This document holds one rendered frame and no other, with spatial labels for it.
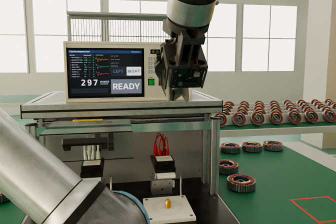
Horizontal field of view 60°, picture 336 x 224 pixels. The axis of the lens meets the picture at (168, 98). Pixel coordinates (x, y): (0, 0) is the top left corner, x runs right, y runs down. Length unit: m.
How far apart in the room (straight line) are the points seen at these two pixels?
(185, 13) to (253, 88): 7.74
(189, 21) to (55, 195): 0.32
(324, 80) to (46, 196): 4.42
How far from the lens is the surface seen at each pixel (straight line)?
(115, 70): 1.01
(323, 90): 4.70
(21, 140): 0.48
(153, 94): 1.03
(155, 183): 1.10
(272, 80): 8.39
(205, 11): 0.45
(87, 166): 0.99
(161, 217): 0.96
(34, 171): 0.46
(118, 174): 1.22
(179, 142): 1.21
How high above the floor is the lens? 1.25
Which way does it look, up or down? 7 degrees down
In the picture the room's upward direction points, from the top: straight up
